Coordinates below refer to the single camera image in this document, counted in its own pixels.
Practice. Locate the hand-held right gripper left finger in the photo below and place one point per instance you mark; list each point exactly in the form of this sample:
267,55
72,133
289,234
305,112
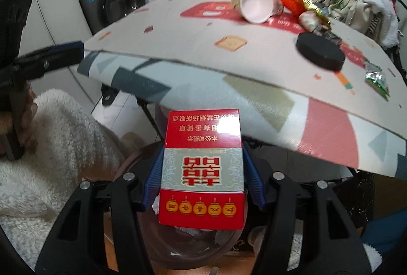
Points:
152,179

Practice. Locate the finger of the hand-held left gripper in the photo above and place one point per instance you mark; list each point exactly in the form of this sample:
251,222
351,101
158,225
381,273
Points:
63,54
14,17

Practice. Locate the pile of clothes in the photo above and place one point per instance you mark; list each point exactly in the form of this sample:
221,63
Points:
349,1

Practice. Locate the black round lid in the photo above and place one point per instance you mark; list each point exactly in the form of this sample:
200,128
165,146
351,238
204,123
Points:
319,52

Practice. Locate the red cigarette box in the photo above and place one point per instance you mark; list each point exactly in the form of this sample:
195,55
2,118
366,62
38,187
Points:
200,167

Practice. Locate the white paper cup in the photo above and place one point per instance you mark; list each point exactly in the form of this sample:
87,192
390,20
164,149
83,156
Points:
254,4

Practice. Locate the gold foil wrapper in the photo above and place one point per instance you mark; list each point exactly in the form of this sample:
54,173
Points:
313,8

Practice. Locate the small black packet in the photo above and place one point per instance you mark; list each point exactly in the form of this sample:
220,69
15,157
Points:
330,36

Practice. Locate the green candy wrapper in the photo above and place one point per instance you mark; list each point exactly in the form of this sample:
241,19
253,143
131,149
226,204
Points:
376,79

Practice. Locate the black table frame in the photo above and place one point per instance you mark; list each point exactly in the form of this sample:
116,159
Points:
108,97

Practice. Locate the blue cloth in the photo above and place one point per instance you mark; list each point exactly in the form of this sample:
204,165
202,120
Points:
388,233

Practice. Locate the brown round bin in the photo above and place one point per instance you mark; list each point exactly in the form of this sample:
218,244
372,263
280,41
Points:
178,246

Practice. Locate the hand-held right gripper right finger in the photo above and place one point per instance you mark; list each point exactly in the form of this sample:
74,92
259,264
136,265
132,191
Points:
254,179

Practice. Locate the white fluffy rug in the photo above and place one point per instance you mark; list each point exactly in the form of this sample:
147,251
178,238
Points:
70,141

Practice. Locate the person's left hand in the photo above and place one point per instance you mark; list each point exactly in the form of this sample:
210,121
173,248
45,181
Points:
29,109

